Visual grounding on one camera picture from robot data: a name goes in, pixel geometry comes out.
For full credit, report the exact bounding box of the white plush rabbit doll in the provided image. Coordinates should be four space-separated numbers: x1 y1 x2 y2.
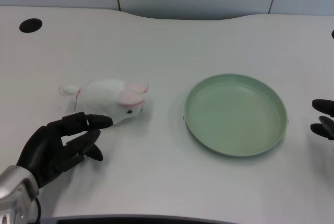
58 78 149 126

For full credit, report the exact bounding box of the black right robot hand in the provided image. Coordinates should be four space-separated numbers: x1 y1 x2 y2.
309 99 334 140

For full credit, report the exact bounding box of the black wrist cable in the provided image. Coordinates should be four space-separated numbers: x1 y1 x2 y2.
33 196 42 218

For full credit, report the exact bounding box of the green round plate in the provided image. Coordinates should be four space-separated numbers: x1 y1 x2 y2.
182 73 290 159

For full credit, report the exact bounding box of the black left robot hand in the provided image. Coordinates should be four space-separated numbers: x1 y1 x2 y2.
16 112 114 189

